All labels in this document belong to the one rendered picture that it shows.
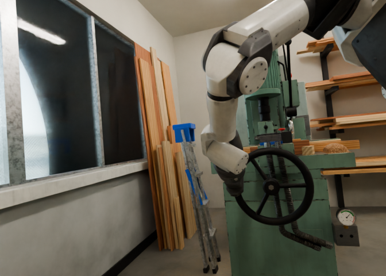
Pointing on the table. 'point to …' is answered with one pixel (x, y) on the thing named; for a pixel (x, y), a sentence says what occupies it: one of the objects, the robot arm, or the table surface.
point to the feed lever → (290, 85)
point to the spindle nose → (263, 108)
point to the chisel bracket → (267, 127)
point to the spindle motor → (273, 89)
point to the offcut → (308, 150)
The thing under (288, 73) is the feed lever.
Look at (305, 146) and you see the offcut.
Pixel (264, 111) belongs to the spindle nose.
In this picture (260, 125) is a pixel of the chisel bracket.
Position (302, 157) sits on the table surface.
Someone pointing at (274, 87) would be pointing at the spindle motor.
